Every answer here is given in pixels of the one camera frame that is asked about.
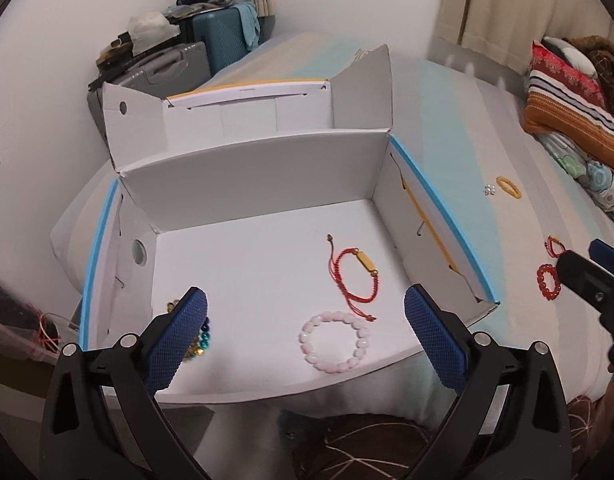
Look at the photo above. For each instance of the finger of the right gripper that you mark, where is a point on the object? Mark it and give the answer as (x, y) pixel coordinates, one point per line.
(602, 254)
(586, 279)

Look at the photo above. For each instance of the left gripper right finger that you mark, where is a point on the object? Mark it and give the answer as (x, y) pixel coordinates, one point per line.
(509, 419)

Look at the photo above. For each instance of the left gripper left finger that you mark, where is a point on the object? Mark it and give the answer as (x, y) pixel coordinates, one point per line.
(101, 419)

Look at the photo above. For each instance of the white pearl earrings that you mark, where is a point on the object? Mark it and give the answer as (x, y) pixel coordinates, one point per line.
(490, 190)

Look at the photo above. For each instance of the floral folded quilt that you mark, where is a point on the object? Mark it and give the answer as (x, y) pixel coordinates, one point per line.
(594, 177)

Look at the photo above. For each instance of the striped orange pillow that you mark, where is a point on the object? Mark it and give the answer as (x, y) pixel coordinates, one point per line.
(562, 99)

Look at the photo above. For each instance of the striped bed sheet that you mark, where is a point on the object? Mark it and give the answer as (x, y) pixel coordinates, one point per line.
(464, 134)

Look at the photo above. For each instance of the brown blanket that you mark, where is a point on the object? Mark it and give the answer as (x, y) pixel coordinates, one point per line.
(600, 51)

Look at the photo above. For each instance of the beige curtain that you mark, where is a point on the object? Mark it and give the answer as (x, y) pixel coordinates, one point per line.
(504, 30)

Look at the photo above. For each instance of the white cardboard box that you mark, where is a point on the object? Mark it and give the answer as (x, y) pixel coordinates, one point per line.
(293, 207)

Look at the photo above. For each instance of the grey suitcase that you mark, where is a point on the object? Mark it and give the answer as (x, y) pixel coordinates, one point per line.
(166, 73)

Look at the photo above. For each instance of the teal suitcase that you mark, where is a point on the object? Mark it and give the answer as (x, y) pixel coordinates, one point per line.
(221, 33)

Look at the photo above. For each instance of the light blue cloth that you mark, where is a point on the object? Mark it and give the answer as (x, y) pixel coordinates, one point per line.
(251, 29)

